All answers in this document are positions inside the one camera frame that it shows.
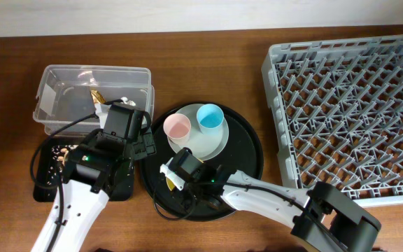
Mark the clear plastic bin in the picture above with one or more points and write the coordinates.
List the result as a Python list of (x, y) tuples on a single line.
[(64, 91)]

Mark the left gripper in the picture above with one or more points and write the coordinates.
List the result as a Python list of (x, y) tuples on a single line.
[(146, 145)]

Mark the black rectangular tray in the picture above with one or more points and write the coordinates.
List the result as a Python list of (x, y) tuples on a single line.
[(45, 192)]

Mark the pink cup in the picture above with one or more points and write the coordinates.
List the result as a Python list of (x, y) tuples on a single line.
[(177, 127)]

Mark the gold foil wrapper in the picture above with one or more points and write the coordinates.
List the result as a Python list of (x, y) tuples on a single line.
[(97, 97)]

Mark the food scraps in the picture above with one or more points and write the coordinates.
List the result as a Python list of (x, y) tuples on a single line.
[(57, 162)]

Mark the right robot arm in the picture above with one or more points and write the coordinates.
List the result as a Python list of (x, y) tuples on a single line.
[(321, 218)]

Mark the grey plate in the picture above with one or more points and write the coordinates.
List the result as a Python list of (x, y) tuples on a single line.
[(203, 146)]

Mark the grey dishwasher rack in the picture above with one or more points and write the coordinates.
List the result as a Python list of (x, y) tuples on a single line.
[(337, 107)]

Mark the blue cup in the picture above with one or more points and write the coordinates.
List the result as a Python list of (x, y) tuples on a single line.
[(210, 118)]

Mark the black round tray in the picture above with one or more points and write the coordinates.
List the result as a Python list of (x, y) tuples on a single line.
[(243, 152)]

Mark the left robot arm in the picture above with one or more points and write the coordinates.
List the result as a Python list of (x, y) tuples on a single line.
[(74, 211)]

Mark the yellow bowl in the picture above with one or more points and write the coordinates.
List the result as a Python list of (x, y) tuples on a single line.
[(170, 185)]

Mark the white tissue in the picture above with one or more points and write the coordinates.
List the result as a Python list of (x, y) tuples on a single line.
[(128, 101)]

